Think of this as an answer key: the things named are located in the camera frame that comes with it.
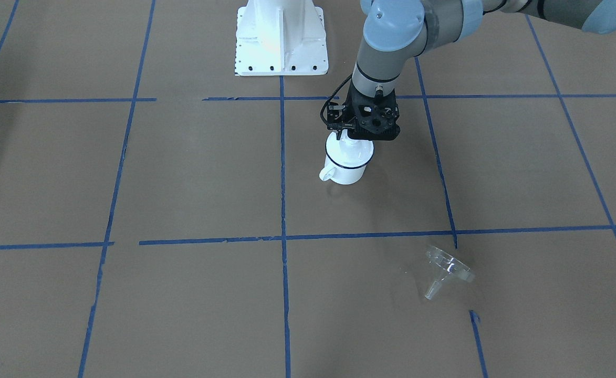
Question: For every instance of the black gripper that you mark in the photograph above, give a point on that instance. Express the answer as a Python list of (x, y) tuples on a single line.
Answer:
[(335, 116)]

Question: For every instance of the clear glass funnel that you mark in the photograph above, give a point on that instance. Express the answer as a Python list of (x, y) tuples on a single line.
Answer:
[(448, 268)]

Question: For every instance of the white mug lid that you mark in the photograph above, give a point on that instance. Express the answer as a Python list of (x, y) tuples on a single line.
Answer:
[(348, 153)]

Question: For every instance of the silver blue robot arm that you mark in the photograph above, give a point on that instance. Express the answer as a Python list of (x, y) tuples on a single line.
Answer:
[(396, 31)]

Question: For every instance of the white enamel mug blue rim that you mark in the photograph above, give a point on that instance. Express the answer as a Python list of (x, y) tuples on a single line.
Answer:
[(338, 174)]

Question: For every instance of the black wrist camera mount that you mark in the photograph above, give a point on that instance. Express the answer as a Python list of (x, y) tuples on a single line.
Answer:
[(376, 118)]

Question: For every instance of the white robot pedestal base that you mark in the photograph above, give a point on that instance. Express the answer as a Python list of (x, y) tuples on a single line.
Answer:
[(280, 38)]

